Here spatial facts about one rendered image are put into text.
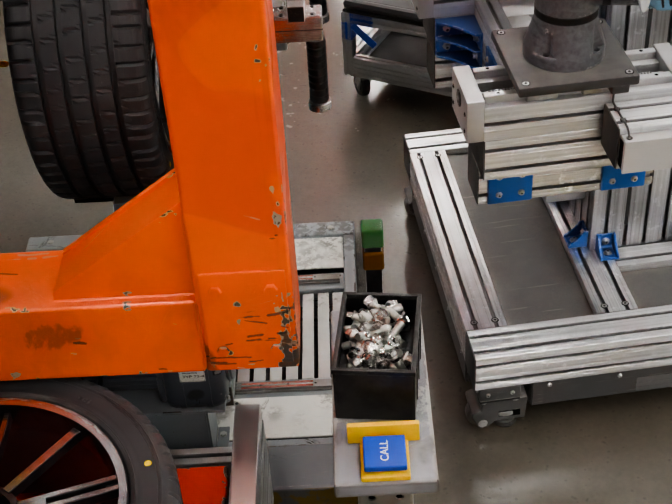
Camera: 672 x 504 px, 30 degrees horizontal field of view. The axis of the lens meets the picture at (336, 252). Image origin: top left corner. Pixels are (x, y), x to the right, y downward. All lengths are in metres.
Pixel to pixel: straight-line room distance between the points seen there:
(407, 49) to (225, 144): 2.03
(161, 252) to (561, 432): 1.10
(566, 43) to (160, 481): 1.04
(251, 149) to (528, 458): 1.11
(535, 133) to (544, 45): 0.17
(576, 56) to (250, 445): 0.90
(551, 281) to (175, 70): 1.25
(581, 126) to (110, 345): 0.96
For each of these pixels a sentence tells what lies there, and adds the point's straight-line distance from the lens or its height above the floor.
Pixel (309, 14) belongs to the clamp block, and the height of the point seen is 0.95.
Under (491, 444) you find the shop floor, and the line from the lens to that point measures 2.72.
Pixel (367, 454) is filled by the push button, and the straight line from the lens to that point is 2.06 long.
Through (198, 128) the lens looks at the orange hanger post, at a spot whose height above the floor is 1.01.
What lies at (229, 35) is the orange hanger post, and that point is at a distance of 1.77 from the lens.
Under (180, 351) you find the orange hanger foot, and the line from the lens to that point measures 2.13.
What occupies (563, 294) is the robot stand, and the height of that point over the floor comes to 0.21.
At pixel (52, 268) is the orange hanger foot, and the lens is 2.18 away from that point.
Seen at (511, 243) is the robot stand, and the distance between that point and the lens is 2.90.
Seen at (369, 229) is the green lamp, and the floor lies 0.66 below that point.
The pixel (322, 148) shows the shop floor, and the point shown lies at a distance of 3.60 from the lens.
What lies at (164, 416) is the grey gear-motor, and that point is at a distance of 2.53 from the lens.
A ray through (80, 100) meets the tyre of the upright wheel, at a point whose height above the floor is 0.89.
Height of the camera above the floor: 2.01
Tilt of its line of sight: 39 degrees down
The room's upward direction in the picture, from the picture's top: 4 degrees counter-clockwise
